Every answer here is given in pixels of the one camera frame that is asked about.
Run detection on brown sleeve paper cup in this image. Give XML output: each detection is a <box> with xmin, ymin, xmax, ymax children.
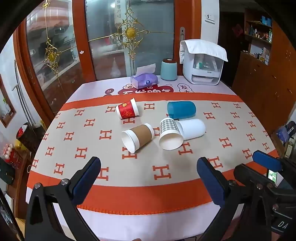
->
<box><xmin>121</xmin><ymin>123</ymin><xmax>154</xmax><ymax>154</ymax></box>

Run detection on white plastic cup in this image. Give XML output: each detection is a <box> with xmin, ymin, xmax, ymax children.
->
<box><xmin>176</xmin><ymin>119</ymin><xmax>206</xmax><ymax>141</ymax></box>

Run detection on grey checkered paper cup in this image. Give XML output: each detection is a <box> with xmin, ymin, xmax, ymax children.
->
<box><xmin>159</xmin><ymin>118</ymin><xmax>184</xmax><ymax>151</ymax></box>

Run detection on blue plastic cup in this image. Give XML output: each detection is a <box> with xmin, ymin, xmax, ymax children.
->
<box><xmin>167</xmin><ymin>101</ymin><xmax>197</xmax><ymax>120</ymax></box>

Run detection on red paper cup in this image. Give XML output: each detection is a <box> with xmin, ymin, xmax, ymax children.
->
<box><xmin>116</xmin><ymin>98</ymin><xmax>139</xmax><ymax>120</ymax></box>

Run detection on white printed tablecloth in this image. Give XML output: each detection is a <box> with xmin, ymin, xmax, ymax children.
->
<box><xmin>25</xmin><ymin>75</ymin><xmax>284</xmax><ymax>241</ymax></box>

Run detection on red yellow snack packages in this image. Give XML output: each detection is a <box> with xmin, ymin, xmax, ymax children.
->
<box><xmin>1</xmin><ymin>133</ymin><xmax>28</xmax><ymax>169</ymax></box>

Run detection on orange H-pattern blanket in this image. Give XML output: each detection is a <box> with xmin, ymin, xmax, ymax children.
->
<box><xmin>27</xmin><ymin>92</ymin><xmax>277</xmax><ymax>215</ymax></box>

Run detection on white countertop appliance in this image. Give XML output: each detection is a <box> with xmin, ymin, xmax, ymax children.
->
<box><xmin>183</xmin><ymin>53</ymin><xmax>224</xmax><ymax>85</ymax></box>

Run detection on white cloth on appliance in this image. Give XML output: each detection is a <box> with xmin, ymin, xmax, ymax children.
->
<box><xmin>179</xmin><ymin>39</ymin><xmax>228</xmax><ymax>64</ymax></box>

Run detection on teal cylindrical canister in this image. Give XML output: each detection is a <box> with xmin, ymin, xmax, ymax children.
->
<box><xmin>161</xmin><ymin>58</ymin><xmax>178</xmax><ymax>81</ymax></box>

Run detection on purple tissue pack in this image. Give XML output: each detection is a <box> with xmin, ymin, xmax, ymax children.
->
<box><xmin>130</xmin><ymin>63</ymin><xmax>159</xmax><ymax>89</ymax></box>

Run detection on wooden glass sliding door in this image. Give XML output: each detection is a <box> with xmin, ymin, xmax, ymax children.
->
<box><xmin>13</xmin><ymin>1</ymin><xmax>202</xmax><ymax>125</ymax></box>

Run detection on wooden wall shelf cabinet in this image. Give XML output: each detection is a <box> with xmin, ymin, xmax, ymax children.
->
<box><xmin>232</xmin><ymin>8</ymin><xmax>295</xmax><ymax>134</ymax></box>

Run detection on wooden picture frame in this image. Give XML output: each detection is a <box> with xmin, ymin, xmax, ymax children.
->
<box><xmin>0</xmin><ymin>76</ymin><xmax>16</xmax><ymax>128</ymax></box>

